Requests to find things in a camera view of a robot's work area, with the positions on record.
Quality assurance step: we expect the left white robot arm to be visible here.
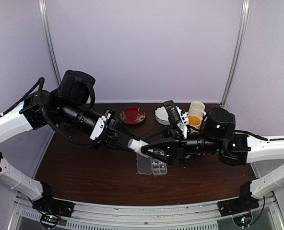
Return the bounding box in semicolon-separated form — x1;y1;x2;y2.
0;70;142;213

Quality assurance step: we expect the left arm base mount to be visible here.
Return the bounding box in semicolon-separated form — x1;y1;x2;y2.
29;198;75;229

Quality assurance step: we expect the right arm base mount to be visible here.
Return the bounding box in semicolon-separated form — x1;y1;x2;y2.
218;197;259;228

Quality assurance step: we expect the red floral plate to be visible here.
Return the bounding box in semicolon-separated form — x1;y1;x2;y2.
119;107;146;125

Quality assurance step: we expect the cream ribbed mug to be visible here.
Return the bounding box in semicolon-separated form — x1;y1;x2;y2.
188;101;206;120

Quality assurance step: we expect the small white pill bottle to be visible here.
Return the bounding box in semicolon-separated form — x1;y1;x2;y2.
128;138;149;158

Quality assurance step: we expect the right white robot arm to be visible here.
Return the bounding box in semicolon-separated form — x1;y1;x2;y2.
141;104;284;212

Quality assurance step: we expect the right aluminium frame post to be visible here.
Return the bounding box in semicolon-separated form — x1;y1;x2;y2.
220;0;250;108

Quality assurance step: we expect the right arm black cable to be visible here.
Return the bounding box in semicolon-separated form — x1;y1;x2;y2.
235;129;284;142

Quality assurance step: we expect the white scalloped bowl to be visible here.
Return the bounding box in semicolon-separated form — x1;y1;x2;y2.
154;106;170;125

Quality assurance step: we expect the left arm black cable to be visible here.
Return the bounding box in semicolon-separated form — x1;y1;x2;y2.
0;77;102;147

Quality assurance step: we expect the front aluminium rail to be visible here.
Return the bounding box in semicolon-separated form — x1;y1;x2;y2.
6;193;284;230

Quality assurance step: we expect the left aluminium frame post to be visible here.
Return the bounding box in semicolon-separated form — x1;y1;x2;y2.
38;0;69;108

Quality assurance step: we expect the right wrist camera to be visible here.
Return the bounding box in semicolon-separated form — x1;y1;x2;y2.
163;100;189;130

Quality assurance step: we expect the clear plastic pill organizer box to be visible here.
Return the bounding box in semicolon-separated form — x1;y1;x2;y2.
136;153;168;176

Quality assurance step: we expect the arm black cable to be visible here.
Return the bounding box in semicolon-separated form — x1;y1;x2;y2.
0;77;102;147
235;129;284;142

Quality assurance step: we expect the yellow interior patterned mug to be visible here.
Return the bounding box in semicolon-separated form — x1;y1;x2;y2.
187;115;202;131

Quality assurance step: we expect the aluminium frame post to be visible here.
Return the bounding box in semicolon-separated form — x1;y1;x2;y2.
220;0;250;108
38;0;69;108

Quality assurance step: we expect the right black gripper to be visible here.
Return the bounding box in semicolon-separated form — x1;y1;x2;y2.
141;126;222;166

